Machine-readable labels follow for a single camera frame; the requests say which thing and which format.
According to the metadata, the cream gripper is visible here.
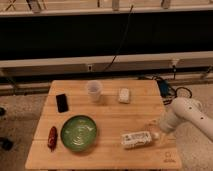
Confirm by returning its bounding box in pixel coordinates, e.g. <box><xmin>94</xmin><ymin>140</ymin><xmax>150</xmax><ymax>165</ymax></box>
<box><xmin>146</xmin><ymin>120</ymin><xmax>165</xmax><ymax>144</ymax></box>

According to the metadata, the white labelled plastic bottle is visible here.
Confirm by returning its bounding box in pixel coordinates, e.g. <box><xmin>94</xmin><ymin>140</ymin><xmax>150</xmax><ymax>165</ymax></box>
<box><xmin>121</xmin><ymin>131</ymin><xmax>160</xmax><ymax>149</ymax></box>

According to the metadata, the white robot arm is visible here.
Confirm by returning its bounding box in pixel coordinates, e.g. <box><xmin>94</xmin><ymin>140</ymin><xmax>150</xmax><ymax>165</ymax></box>
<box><xmin>146</xmin><ymin>97</ymin><xmax>213</xmax><ymax>142</ymax></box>

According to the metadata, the blue power adapter box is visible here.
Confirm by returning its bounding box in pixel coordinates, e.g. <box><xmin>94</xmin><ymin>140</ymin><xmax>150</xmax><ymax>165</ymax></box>
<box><xmin>158</xmin><ymin>81</ymin><xmax>169</xmax><ymax>97</ymax></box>

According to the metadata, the white sponge block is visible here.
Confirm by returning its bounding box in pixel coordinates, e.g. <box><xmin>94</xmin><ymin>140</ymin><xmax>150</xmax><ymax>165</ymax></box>
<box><xmin>118</xmin><ymin>88</ymin><xmax>130</xmax><ymax>104</ymax></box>

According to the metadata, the translucent plastic cup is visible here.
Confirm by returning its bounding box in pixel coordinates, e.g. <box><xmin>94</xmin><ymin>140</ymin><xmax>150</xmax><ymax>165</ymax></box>
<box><xmin>86</xmin><ymin>80</ymin><xmax>102</xmax><ymax>102</ymax></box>

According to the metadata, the green bowl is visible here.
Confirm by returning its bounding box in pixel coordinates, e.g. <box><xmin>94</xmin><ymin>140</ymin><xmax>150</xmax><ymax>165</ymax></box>
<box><xmin>60</xmin><ymin>115</ymin><xmax>98</xmax><ymax>152</ymax></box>

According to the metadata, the black smartphone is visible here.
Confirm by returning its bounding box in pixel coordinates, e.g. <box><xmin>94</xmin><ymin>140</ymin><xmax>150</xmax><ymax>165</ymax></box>
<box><xmin>56</xmin><ymin>94</ymin><xmax>68</xmax><ymax>113</ymax></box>

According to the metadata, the red chili pepper toy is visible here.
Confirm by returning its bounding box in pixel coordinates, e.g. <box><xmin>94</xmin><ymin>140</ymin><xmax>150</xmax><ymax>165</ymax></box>
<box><xmin>47</xmin><ymin>126</ymin><xmax>58</xmax><ymax>151</ymax></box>

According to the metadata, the black floor cable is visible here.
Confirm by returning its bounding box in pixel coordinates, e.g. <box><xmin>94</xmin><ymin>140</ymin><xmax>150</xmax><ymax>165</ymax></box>
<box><xmin>138</xmin><ymin>64</ymin><xmax>193</xmax><ymax>106</ymax></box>

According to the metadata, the black hanging cable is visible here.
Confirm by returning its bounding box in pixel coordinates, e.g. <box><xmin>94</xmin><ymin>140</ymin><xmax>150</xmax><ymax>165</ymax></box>
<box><xmin>101</xmin><ymin>3</ymin><xmax>135</xmax><ymax>73</ymax></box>

